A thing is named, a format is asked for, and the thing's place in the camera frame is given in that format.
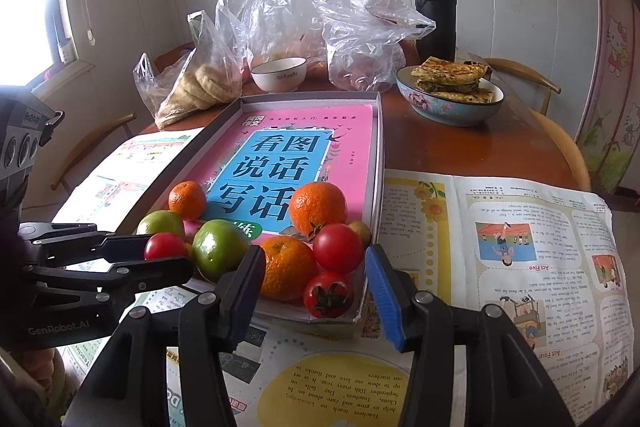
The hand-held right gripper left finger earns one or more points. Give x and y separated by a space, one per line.
247 289

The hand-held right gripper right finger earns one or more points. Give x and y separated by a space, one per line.
386 302

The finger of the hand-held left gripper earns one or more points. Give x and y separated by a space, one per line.
125 247
145 272

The large red tomato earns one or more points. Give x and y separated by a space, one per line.
165 247

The green jujube fruit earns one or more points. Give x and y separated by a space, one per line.
160 222
220 249

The orange tangerine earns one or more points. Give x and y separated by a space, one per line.
187 199
318 208
287 267

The small red tomato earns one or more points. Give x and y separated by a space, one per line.
327 294
338 248

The small brown fruit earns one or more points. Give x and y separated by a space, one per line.
361 232

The grey cardboard box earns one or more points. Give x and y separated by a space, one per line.
378 167

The person's left hand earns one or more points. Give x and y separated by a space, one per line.
42 372

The printed newspaper sheet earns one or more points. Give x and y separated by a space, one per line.
140 157
500 232
310 382

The wooden armchair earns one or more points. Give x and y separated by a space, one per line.
522 74
95 142
565 147

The clear plastic bag with flatbreads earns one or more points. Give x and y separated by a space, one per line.
160 82

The pink book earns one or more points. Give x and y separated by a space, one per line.
350 132

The stack of baked flatbreads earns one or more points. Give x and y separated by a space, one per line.
200 89

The blue floral bowl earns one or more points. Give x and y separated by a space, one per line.
440 111

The white ceramic bowl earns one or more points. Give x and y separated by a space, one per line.
278 77

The fried pancakes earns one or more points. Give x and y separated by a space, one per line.
452 79

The clear plastic bag with red food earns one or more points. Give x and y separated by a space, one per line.
370 42

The crumpled clear plastic bag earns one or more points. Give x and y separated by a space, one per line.
270 22

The black thermos bottle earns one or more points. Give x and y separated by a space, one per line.
435 12

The pink cartoon door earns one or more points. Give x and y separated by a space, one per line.
615 57

